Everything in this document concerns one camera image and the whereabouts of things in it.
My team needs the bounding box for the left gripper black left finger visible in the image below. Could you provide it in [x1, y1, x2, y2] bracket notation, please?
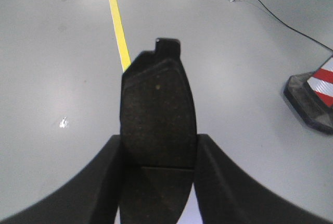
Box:
[2, 135, 122, 223]

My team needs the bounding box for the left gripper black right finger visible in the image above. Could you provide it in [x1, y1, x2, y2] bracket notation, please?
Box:
[194, 134, 328, 223]

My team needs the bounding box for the grey brake pad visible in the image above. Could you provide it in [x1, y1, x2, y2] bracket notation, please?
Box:
[120, 38, 197, 223]

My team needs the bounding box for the red white traffic cone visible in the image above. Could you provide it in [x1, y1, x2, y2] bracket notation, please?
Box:
[284, 57, 332, 134]

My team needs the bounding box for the black floor cable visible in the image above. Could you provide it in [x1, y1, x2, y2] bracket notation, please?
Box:
[238, 0, 333, 52]

